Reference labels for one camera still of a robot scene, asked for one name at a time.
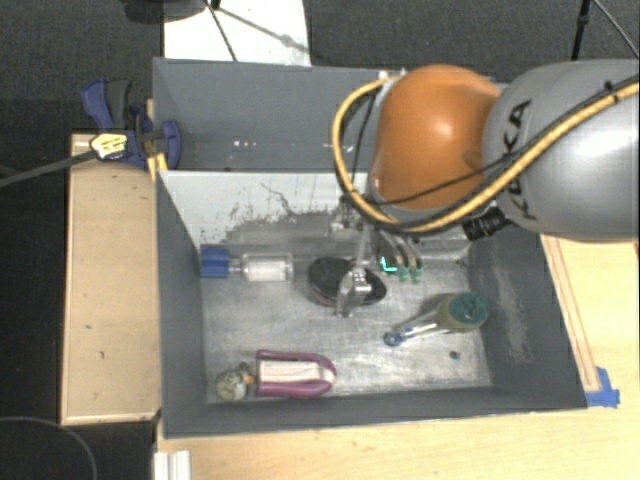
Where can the black oval case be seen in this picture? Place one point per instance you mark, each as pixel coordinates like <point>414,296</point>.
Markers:
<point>325,280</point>

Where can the clear bottle with blue cap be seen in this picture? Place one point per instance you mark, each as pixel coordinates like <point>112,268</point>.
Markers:
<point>260,267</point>

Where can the purple and white U-shaped lock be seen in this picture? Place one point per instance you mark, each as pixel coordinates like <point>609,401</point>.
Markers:
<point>295,373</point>

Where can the black cylinder on white bracket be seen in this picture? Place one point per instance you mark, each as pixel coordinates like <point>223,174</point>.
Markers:
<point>484,225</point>

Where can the green-headed dish brush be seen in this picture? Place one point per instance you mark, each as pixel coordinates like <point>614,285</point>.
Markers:
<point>465,310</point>

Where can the small grey round toy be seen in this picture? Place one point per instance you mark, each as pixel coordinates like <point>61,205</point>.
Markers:
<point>230,385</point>

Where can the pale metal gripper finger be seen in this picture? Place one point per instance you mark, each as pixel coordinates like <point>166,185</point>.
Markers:
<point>363,283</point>
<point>343,298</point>

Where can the grey metal bin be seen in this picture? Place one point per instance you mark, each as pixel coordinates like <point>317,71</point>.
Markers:
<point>280,328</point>

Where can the pale wood flat board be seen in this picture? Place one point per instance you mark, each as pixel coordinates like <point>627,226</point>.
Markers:
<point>112,293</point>

